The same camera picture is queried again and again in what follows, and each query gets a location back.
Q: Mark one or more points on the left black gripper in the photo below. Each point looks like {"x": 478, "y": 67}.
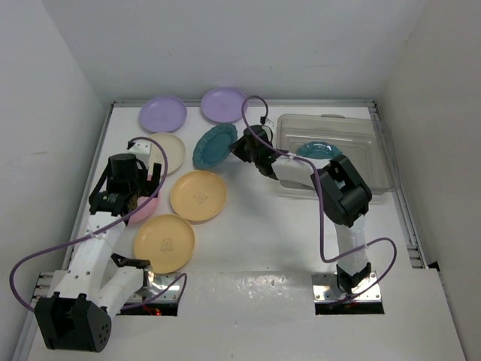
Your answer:
{"x": 147, "y": 186}

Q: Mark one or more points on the purple plate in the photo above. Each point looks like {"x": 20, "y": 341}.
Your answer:
{"x": 223, "y": 104}
{"x": 163, "y": 114}

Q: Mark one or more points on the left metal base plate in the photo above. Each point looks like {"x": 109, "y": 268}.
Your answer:
{"x": 163, "y": 289}

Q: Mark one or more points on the teal scalloped plate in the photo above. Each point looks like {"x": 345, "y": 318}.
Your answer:
{"x": 318, "y": 150}
{"x": 213, "y": 147}

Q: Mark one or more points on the metal base plate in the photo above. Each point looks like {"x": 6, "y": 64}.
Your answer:
{"x": 163, "y": 289}
{"x": 326, "y": 290}

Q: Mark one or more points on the yellow plate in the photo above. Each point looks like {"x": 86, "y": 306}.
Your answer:
{"x": 198, "y": 195}
{"x": 167, "y": 241}

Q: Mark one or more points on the cream plate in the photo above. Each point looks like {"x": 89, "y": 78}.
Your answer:
{"x": 174, "y": 149}

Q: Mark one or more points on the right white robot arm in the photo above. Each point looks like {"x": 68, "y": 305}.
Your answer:
{"x": 343, "y": 196}

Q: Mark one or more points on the pink plate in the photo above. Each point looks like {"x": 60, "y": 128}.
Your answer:
{"x": 144, "y": 209}

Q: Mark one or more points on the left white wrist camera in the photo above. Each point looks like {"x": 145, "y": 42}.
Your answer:
{"x": 141, "y": 149}

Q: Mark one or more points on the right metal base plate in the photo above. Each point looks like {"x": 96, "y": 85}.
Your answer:
{"x": 326, "y": 290}

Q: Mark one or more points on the near yellow plate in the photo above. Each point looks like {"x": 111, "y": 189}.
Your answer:
{"x": 167, "y": 241}

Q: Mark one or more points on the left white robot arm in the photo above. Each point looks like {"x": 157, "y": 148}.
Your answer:
{"x": 78, "y": 315}

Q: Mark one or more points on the left purple plate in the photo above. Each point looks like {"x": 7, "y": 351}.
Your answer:
{"x": 163, "y": 114}

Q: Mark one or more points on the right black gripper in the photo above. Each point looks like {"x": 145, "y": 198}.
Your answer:
{"x": 237, "y": 148}

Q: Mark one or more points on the right purple plate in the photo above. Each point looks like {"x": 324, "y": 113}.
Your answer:
{"x": 223, "y": 104}

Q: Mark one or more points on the clear plastic bin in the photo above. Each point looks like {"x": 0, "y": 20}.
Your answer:
{"x": 366, "y": 143}

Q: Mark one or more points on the far yellow plate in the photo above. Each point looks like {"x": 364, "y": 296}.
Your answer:
{"x": 198, "y": 195}

